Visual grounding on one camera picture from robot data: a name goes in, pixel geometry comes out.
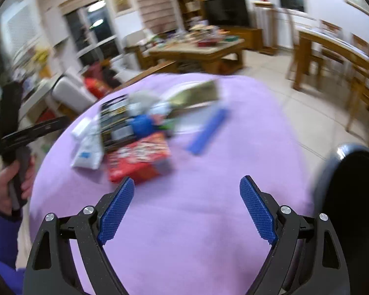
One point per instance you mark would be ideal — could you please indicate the wooden bookshelf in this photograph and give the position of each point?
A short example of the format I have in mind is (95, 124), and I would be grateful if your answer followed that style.
(189, 0)

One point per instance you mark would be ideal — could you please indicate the wooden radiator cover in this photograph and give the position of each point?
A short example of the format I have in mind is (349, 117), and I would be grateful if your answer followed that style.
(266, 27)

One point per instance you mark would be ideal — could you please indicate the blue plastic strip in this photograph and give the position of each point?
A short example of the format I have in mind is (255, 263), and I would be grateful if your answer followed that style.
(207, 130)

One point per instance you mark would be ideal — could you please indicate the white packet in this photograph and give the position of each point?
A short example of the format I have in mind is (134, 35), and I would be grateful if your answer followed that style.
(86, 156)
(81, 128)

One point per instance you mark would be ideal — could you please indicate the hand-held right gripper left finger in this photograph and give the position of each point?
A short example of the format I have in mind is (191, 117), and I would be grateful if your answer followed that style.
(116, 212)

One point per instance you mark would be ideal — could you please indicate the black printed packet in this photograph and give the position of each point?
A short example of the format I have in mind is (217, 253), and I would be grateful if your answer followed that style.
(113, 119)

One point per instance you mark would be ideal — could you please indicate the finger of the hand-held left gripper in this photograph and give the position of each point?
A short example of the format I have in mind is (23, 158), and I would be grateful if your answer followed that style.
(33, 130)

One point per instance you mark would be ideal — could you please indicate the person's left hand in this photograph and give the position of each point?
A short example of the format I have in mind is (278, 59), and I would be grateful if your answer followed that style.
(0, 189)

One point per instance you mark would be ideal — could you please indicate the wooden television cabinet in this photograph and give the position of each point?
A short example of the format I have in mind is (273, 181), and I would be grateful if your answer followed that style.
(243, 37)

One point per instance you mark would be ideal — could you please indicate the white crumpled paper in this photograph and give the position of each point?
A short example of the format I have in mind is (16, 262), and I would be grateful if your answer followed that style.
(144, 101)

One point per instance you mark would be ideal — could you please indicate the wooden dining chair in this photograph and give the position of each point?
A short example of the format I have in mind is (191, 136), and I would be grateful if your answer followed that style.
(360, 44)
(329, 27)
(367, 98)
(298, 43)

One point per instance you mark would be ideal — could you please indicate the framed flower picture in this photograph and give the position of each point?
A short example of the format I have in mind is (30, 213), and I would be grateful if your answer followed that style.
(122, 2)

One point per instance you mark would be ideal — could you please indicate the small blue object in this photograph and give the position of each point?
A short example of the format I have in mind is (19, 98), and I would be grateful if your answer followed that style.
(142, 125)

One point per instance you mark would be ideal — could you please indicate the purple cloth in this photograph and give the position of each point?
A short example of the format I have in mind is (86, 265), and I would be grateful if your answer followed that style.
(203, 178)

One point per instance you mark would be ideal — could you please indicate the clutter pile on coffee table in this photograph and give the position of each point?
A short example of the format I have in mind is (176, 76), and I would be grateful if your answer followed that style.
(200, 35)

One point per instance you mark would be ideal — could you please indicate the black television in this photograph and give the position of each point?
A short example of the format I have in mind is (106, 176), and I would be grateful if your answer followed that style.
(227, 12)

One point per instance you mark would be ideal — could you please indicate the red snack box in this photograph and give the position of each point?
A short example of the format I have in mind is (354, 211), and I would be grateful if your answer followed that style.
(135, 156)

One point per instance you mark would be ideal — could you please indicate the striped window blind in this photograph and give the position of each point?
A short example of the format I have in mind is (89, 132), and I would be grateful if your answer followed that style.
(155, 4)

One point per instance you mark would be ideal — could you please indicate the glass balcony door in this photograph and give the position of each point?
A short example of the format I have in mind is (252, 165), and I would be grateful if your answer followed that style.
(92, 33)

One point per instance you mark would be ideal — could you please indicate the white sofa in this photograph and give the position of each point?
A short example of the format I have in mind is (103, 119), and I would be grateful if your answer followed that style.
(70, 93)

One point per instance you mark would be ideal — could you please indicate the black trash bin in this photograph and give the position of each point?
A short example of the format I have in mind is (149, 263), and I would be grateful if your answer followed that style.
(356, 206)

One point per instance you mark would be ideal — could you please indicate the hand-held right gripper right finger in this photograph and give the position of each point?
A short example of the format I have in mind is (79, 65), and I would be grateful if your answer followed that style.
(258, 212)

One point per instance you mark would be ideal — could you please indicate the wooden coffee table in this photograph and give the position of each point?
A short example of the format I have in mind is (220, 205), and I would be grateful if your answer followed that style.
(203, 53)

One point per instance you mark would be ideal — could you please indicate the wooden dining table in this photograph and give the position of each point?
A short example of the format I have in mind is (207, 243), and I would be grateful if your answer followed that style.
(335, 47)

